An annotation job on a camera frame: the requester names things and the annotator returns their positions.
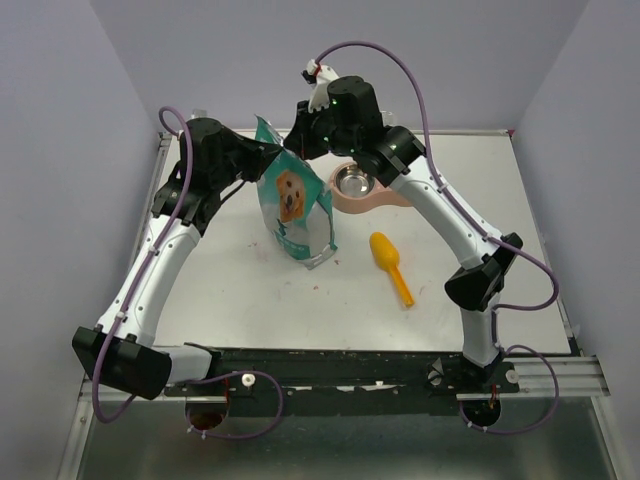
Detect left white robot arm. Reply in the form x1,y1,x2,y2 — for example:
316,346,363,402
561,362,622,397
72,117,282,400

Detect yellow plastic scoop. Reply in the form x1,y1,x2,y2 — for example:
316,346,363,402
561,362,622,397
369,232,415,308

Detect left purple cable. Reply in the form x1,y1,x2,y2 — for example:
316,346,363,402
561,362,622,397
92,106,284,442

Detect pink double pet bowl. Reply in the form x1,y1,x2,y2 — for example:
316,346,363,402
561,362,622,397
328,162,411,214

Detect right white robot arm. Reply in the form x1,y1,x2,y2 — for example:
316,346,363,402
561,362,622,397
284,76,523,392

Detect clear water bottle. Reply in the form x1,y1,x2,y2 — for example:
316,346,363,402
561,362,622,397
381,111,397,126

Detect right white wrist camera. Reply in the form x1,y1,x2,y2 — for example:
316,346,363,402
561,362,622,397
302,59,339,113

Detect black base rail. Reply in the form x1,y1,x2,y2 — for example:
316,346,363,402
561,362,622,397
164,348,519,417

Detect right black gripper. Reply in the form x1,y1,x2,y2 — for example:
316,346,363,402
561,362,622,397
281,99,357,162

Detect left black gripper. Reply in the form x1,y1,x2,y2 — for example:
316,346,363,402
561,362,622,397
211,127,282,191

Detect teal dog food bag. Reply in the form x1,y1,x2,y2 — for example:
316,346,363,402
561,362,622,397
253,114,339,272

